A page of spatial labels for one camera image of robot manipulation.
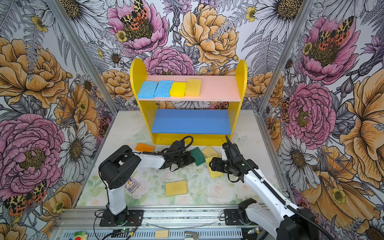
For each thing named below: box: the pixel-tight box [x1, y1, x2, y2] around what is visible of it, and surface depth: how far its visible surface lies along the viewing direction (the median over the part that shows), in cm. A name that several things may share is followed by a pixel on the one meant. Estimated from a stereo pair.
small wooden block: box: [155, 230, 169, 239], surface depth 71 cm
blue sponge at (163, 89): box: [154, 80, 175, 98], surface depth 75 cm
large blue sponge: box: [137, 81, 159, 99], surface depth 74 cm
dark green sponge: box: [189, 147, 206, 167], surface depth 97 cm
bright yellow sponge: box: [169, 82, 188, 98], surface depth 74 cm
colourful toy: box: [68, 230, 88, 240], surface depth 70 cm
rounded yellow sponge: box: [184, 78, 202, 97], surface depth 75 cm
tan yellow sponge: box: [201, 145, 220, 158], surface depth 99 cm
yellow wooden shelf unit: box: [130, 58, 248, 145], surface depth 99 cm
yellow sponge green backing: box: [165, 180, 188, 197], surface depth 85 cm
